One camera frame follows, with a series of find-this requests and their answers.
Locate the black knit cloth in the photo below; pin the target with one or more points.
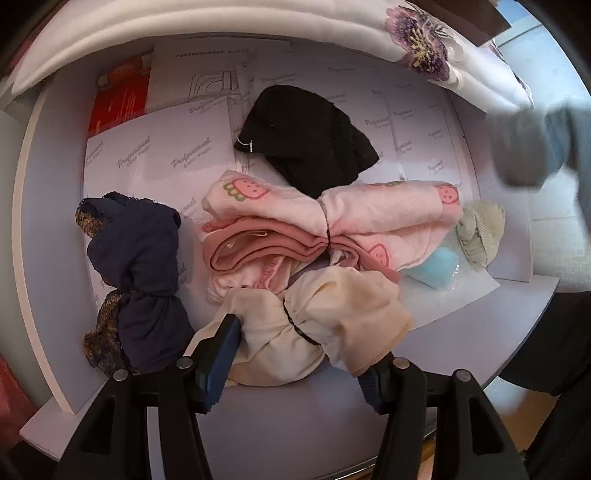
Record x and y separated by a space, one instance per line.
304 138

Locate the light blue soft roll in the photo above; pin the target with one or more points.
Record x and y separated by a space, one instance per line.
434 270

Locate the cream garment bundle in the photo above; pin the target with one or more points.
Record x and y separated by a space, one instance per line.
332 304

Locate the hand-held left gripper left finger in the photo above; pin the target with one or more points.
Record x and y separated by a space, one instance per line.
221 364

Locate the brown tin box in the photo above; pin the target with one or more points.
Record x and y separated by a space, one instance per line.
496 23

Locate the pink strawberry-print garment bundle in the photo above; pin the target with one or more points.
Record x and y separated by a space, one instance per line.
369 207

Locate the blue-grey soft cloth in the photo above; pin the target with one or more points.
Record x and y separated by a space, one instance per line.
526 143

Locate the red fleece blanket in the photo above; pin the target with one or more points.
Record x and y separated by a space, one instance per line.
14 397

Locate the navy lace garment bundle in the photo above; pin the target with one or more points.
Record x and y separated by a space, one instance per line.
138 258

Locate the pale green ribbed cloth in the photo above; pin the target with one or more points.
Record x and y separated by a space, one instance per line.
480 230

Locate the white floral folded cloth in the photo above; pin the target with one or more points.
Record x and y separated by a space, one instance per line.
231 23

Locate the red booklet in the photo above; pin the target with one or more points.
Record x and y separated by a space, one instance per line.
120 101

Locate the grey-front nightstand drawer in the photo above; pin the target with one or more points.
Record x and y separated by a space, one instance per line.
46 207

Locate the printed white paper sheets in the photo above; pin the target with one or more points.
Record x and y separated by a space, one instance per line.
138 147

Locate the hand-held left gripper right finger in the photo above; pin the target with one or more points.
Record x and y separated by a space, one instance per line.
376 392

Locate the white manual with line drawing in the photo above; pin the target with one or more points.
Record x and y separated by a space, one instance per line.
194 64

